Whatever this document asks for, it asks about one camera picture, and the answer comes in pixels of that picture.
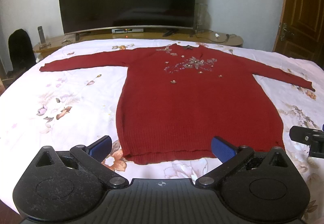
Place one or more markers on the black chair back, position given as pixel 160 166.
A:
pixel 21 50

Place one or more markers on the wooden door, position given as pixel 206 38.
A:
pixel 305 19

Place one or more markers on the floral white bed sheet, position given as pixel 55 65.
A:
pixel 63 109

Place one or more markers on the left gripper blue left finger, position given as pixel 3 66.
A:
pixel 91 157

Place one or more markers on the wooden TV stand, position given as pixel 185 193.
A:
pixel 201 36

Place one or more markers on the brass door handle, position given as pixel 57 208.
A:
pixel 285 32

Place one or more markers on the clear glass vase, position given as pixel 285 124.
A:
pixel 200 15

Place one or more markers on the red embellished knit sweater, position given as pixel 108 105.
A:
pixel 177 98

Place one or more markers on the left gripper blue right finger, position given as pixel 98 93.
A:
pixel 232 159

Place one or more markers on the silver set-top box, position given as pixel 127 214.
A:
pixel 127 30

